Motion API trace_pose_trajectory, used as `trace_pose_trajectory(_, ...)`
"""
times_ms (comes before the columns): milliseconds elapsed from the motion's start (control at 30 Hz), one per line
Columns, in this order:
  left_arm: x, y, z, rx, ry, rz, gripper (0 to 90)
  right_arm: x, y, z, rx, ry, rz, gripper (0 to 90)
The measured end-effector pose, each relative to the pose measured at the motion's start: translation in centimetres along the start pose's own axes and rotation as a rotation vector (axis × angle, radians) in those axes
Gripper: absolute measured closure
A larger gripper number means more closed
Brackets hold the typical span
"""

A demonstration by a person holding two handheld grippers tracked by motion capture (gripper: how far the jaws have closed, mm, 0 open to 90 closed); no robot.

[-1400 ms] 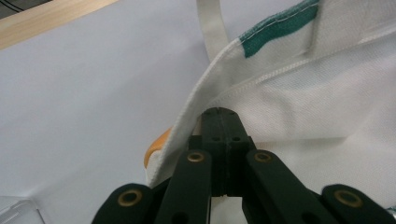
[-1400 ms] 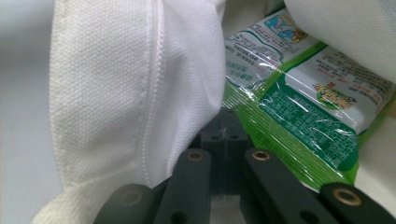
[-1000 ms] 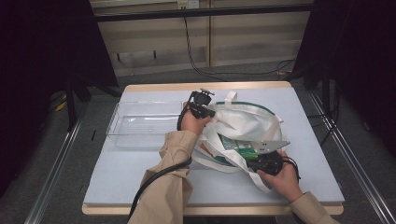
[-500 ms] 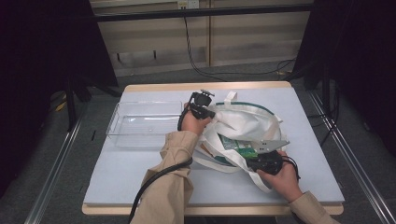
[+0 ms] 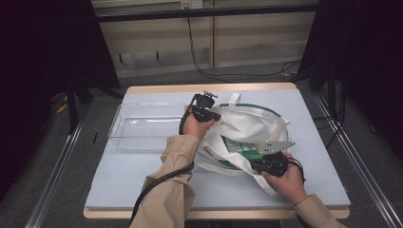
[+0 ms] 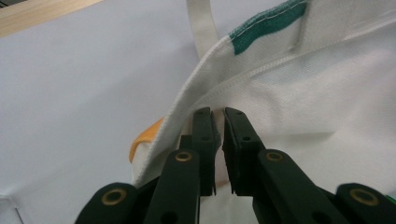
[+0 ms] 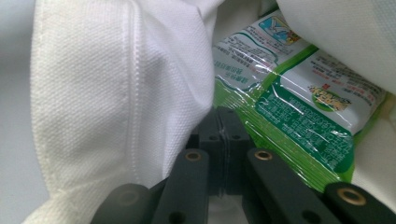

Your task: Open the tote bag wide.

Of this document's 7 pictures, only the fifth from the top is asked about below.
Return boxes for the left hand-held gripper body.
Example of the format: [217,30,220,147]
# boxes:
[190,90,219,124]

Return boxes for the wooden table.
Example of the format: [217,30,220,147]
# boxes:
[83,82,352,220]

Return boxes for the light blue table mat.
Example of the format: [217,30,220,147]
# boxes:
[85,88,352,211]

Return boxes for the black curtain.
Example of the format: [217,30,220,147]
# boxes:
[297,0,403,161]
[0,0,122,202]

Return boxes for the black floor cables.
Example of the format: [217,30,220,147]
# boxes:
[313,84,348,150]

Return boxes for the pale green packet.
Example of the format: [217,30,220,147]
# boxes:
[222,136,244,154]

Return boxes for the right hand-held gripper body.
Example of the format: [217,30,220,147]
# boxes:
[258,141,297,179]

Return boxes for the aluminium floor rail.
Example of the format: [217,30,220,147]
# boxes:
[24,103,93,228]
[313,90,403,228]

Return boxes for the white wall power outlet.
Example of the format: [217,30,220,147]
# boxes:
[180,0,204,10]

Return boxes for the right hand-held gripper black cable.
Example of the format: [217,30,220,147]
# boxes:
[285,156,307,183]

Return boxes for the white patterned canvas tote bag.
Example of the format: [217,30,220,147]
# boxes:
[192,91,291,198]

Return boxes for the person's right hand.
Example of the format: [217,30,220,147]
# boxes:
[260,151,309,206]

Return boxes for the black horizontal metal bar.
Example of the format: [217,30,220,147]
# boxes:
[94,3,320,24]

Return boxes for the clear plastic container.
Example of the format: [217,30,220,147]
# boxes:
[107,102,188,152]

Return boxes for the black cable along wall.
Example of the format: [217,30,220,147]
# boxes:
[185,16,302,83]

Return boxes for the person's left hand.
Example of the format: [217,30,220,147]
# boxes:
[182,105,217,142]

